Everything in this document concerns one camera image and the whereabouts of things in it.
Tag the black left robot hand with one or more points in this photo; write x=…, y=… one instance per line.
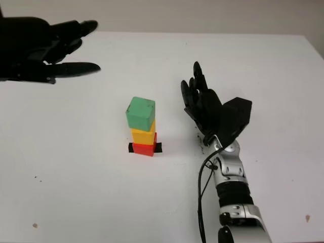
x=25, y=50

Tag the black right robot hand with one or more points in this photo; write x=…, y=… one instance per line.
x=207, y=111

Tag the green wooden block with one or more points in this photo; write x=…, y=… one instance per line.
x=140, y=114

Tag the yellow wooden block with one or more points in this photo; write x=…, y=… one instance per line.
x=143, y=136

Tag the red wooden block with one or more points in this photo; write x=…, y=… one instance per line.
x=143, y=150

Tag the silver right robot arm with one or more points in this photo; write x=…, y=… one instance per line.
x=230, y=167

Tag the black tape strip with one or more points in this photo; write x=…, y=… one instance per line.
x=159, y=148

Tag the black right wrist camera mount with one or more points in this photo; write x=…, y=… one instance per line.
x=238, y=114

